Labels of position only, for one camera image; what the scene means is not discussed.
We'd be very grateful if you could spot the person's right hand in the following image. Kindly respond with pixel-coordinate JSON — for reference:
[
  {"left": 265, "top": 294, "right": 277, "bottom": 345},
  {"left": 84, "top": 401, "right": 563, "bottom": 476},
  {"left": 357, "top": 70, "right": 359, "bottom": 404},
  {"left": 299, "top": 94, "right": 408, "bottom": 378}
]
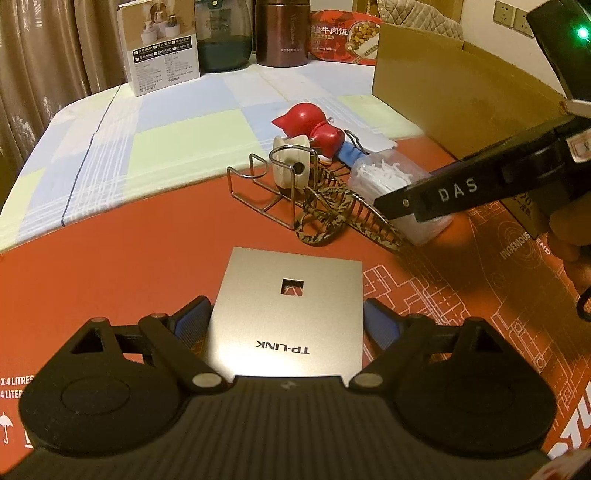
[{"left": 547, "top": 212, "right": 591, "bottom": 265}]

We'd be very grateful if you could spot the red food package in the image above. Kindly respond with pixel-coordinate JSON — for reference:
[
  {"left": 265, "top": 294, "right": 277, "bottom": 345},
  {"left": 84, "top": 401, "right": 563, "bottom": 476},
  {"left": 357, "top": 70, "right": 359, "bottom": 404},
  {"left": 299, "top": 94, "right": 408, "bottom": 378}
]
[{"left": 307, "top": 10, "right": 384, "bottom": 68}]

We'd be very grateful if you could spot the red toy figurine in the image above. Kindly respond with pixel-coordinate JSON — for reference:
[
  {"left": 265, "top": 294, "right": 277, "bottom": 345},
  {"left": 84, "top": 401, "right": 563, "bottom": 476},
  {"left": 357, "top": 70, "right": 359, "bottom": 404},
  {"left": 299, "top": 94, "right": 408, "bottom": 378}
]
[{"left": 271, "top": 104, "right": 347, "bottom": 160}]

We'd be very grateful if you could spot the brown metal canister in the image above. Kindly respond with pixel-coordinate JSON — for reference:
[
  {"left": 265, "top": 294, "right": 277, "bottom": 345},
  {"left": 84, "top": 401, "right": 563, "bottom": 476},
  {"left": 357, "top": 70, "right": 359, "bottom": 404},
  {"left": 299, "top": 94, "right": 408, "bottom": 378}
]
[{"left": 255, "top": 0, "right": 309, "bottom": 66}]

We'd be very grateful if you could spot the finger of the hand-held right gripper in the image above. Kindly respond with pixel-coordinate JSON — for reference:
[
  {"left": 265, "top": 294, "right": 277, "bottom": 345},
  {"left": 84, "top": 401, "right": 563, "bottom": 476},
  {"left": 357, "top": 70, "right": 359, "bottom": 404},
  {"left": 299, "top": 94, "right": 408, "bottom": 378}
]
[{"left": 374, "top": 115, "right": 573, "bottom": 223}]

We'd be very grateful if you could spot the clear box of white picks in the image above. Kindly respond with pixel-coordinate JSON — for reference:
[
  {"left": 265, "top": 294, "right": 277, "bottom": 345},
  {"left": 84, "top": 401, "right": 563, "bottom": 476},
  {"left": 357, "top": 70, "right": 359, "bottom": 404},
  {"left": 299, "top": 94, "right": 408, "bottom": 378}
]
[{"left": 347, "top": 154, "right": 454, "bottom": 245}]

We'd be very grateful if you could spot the metal wire rack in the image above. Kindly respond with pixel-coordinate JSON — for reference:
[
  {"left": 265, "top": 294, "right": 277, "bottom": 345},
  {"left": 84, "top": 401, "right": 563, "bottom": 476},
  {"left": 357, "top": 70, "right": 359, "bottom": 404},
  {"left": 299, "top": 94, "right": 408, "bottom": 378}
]
[{"left": 226, "top": 131, "right": 416, "bottom": 252}]

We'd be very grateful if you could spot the silver metal plate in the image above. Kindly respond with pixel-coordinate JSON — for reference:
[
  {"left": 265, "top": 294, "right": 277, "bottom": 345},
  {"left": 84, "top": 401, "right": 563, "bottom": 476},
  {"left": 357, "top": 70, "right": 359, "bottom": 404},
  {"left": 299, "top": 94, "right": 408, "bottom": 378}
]
[{"left": 203, "top": 247, "right": 365, "bottom": 379}]

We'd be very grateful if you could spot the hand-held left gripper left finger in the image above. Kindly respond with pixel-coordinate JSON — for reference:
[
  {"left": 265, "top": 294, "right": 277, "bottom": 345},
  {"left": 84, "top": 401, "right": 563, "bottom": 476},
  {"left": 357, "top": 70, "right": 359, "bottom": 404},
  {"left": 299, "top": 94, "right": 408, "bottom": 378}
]
[{"left": 69, "top": 298, "right": 227, "bottom": 394}]

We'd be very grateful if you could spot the green glass jar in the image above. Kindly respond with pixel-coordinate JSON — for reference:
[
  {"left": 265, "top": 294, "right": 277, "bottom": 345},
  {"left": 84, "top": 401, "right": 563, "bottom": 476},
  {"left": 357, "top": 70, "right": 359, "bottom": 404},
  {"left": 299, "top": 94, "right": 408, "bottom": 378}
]
[{"left": 194, "top": 0, "right": 254, "bottom": 73}]

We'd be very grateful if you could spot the orange printed cardboard sheet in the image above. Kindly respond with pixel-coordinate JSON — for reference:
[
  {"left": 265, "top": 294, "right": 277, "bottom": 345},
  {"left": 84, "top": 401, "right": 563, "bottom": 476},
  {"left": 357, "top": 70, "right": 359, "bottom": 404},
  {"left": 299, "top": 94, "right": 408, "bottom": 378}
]
[{"left": 0, "top": 136, "right": 591, "bottom": 472}]

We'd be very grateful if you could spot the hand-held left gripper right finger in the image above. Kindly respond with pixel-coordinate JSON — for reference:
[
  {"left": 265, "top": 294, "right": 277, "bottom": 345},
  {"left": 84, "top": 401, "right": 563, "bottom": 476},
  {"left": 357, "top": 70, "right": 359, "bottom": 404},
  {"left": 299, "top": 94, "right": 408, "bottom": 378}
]
[{"left": 348, "top": 298, "right": 513, "bottom": 394}]

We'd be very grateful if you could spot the white product box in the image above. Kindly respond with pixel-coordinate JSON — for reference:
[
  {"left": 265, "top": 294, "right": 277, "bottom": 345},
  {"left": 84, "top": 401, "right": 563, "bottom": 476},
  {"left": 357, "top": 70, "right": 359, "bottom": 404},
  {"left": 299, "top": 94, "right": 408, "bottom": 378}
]
[{"left": 116, "top": 0, "right": 201, "bottom": 97}]

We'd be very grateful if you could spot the camouflage woven cord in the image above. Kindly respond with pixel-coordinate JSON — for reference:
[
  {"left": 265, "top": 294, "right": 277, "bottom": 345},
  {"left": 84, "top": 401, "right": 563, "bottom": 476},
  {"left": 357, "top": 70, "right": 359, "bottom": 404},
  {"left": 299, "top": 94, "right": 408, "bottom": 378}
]
[{"left": 295, "top": 182, "right": 356, "bottom": 247}]

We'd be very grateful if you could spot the checked pastel tablecloth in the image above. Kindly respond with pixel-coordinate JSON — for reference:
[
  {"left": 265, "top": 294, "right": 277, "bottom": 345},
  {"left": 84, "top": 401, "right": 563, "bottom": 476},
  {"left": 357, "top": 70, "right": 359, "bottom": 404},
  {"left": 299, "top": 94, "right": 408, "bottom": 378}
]
[{"left": 0, "top": 60, "right": 421, "bottom": 254}]

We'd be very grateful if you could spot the brown cardboard box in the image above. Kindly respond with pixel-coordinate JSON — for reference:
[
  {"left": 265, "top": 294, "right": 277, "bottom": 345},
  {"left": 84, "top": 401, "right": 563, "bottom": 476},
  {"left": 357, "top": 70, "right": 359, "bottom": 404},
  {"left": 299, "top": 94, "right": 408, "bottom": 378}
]
[{"left": 372, "top": 22, "right": 583, "bottom": 162}]

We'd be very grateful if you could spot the brown patterned curtain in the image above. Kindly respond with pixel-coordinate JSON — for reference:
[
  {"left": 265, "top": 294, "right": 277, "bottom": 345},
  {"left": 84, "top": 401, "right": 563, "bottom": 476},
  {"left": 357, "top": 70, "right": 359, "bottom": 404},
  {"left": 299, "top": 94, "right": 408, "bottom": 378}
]
[{"left": 0, "top": 0, "right": 127, "bottom": 160}]

